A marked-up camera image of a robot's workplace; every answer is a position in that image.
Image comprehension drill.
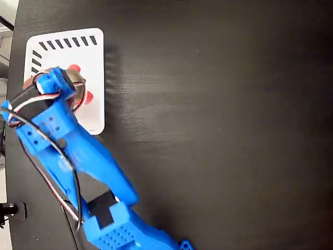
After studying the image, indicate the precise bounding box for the black table clamp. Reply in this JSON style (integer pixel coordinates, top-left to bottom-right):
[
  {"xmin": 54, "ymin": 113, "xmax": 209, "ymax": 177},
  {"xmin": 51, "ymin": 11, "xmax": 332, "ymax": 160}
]
[{"xmin": 0, "ymin": 201, "xmax": 28, "ymax": 229}]

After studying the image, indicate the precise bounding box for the white plastic basket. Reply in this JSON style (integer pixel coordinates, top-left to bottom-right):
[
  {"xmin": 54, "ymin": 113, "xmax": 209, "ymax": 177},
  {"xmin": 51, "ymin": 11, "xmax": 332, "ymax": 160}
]
[{"xmin": 23, "ymin": 27, "xmax": 106, "ymax": 136}]

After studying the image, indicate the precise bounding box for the red turtle toy silver shell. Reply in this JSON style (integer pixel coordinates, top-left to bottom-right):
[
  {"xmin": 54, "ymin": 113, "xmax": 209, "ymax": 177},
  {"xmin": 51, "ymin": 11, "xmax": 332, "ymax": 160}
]
[{"xmin": 66, "ymin": 64, "xmax": 95, "ymax": 111}]

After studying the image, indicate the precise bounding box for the white red servo wire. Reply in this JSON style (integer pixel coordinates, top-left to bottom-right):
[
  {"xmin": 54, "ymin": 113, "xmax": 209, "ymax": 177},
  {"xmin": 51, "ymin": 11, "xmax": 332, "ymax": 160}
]
[{"xmin": 7, "ymin": 78, "xmax": 88, "ymax": 231}]

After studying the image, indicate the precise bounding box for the black rod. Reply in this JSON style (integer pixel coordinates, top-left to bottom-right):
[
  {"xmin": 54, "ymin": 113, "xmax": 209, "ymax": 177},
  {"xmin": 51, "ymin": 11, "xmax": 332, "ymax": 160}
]
[{"xmin": 0, "ymin": 15, "xmax": 15, "ymax": 32}]

